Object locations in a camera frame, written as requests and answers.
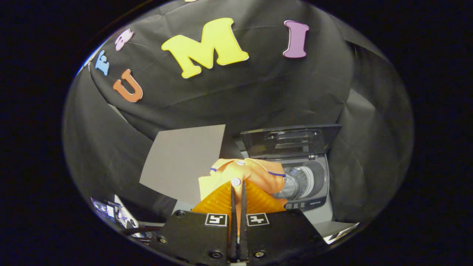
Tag grey washing machine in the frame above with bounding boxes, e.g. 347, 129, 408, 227
236, 153, 333, 226

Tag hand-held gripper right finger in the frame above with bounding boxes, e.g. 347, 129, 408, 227
239, 180, 326, 263

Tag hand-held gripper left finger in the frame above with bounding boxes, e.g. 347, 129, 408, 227
148, 181, 237, 265

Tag orange polo shirt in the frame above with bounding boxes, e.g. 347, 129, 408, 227
198, 158, 288, 213

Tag black backdrop cloth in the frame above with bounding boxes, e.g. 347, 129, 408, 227
62, 0, 414, 226

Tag white equipment with screen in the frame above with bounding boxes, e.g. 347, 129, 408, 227
91, 195, 163, 239

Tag grey metal cabinet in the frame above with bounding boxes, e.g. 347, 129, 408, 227
139, 125, 227, 207

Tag dark washing machine lid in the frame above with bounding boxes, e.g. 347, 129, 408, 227
240, 124, 343, 160

